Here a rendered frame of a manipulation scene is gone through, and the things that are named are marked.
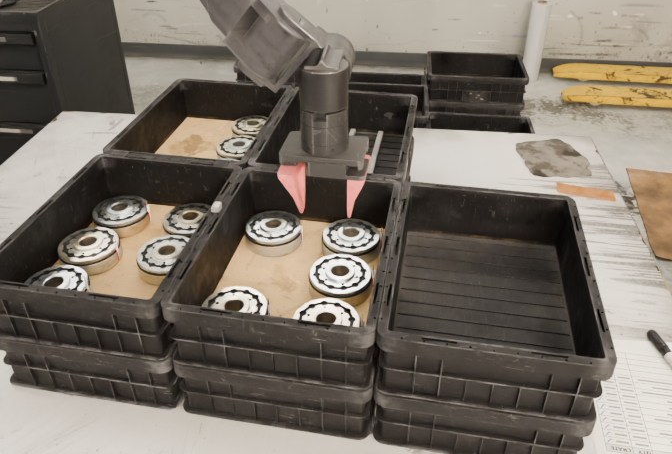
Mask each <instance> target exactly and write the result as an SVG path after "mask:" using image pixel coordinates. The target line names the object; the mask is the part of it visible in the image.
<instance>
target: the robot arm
mask: <svg viewBox="0 0 672 454"><path fill-rule="evenodd" d="M200 2H201V3H202V5H203V6H204V8H205V9H206V11H207V12H208V14H209V16H210V19H211V21H212V23H213V24H214V25H215V26H216V27H217V28H218V29H219V30H220V31H221V33H222V34H223V35H224V36H225V39H224V40H223V41H222V42H223V43H224V44H225V45H226V46H227V47H228V48H229V49H230V51H231V52H232V53H233V54H234V55H235V56H236V57H237V58H238V59H239V61H238V66H239V68H240V70H241V71H242V72H243V73H244V74H245V75H246V76H247V77H249V78H250V79H251V80H252V81H254V82H255V83H256V84H257V85H259V86H260V87H262V85H263V84H264V85H266V86H267V87H268V88H269V89H270V90H272V91H273V92H274V93H276V92H277V91H278V90H279V89H280V88H281V87H282V85H283V84H284V83H285V82H286V81H287V80H288V79H289V77H290V76H291V75H292V74H293V73H294V72H295V70H296V69H297V68H298V70H299V95H300V120H301V132H300V131H292V132H290V133H289V135H288V137H287V139H286V140H285V142H284V144H283V146H282V148H281V150H280V151H279V163H280V164H281V166H280V168H279V171H278V179H279V180H280V181H281V183H282V184H283V185H284V187H285V188H286V189H287V191H288V192H289V193H290V195H291V196H292V197H293V199H294V201H295V203H296V205H297V207H298V209H299V212H300V213H303V211H304V208H305V163H306V174H307V175H308V176H314V177H326V178H337V179H347V216H348V218H350V217H351V214H352V210H353V206H354V202H355V199H356V198H357V196H358V194H359V192H360V190H361V189H362V187H363V185H364V182H365V179H366V175H367V171H368V168H369V164H370V160H371V156H369V155H365V154H366V153H367V152H368V148H369V138H368V137H365V136H353V135H348V82H349V80H350V77H351V73H352V68H353V64H354V60H355V50H354V47H353V45H352V43H351V42H350V41H349V39H347V38H346V37H345V36H343V35H341V34H338V33H328V32H327V31H325V30H324V29H323V28H322V27H320V26H317V27H315V26H314V25H313V24H312V23H311V22H310V21H309V20H307V19H306V18H305V17H304V16H303V15H302V14H300V13H299V12H298V11H297V10H296V9H295V8H293V7H292V6H290V5H289V4H288V3H287V2H286V1H285V0H200ZM283 69H284V70H283ZM282 70H283V71H282ZM281 71H282V72H281ZM280 73H281V74H280ZM348 167H350V168H348Z"/></svg>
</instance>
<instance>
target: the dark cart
mask: <svg viewBox="0 0 672 454"><path fill-rule="evenodd" d="M15 1H16V2H15V3H13V4H10V5H7V6H3V7H0V165H1V164H2V163H4V162H5V161H6V160H7V159H8V158H9V157H11V156H12V155H13V154H14V153H15V152H16V151H17V150H19V149H20V148H21V147H22V146H23V145H24V144H26V143H27V142H28V141H29V140H30V139H31V138H33V137H34V136H35V135H36V134H37V133H38V132H39V131H41V130H42V129H43V128H44V127H45V126H46V125H48V124H49V123H50V122H51V121H52V120H53V119H55V118H56V117H57V116H58V115H59V114H60V113H61V112H63V111H78V112H98V113H119V114H135V109H134V104H133V99H132V94H131V89H130V83H129V78H128V73H127V68H126V63H125V57H124V52H123V47H122V42H121V37H120V31H119V26H118V21H117V16H116V11H115V6H114V0H15Z"/></svg>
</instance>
